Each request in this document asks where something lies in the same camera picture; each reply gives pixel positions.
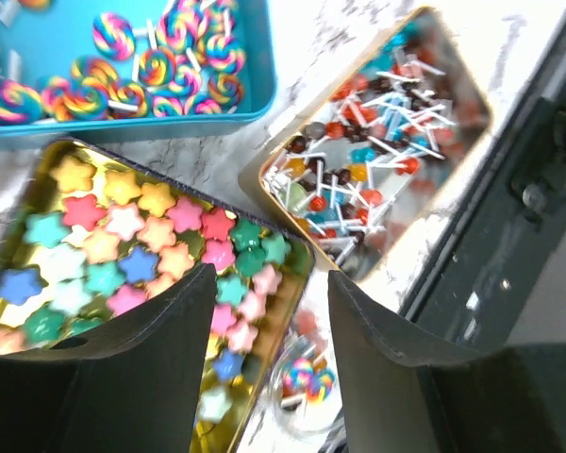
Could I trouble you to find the gold tin star candies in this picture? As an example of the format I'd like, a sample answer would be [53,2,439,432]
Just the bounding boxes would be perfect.
[0,139,314,452]

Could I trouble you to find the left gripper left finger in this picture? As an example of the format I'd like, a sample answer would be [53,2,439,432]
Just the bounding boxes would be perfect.
[0,265,216,452]

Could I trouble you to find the gold tin round lollipops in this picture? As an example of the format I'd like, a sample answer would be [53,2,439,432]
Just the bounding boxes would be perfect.
[240,6,491,282]

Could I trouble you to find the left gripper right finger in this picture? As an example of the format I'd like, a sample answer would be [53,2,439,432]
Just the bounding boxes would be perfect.
[328,271,566,452]

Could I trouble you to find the clear glass bowl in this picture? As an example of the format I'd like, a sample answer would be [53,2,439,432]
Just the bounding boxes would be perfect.
[268,309,343,443]

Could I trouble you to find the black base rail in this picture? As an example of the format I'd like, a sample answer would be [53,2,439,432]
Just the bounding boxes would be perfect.
[400,14,566,350]

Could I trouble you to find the teal tin swirl lollipops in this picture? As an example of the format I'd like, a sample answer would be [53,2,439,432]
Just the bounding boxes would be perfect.
[0,0,277,143]

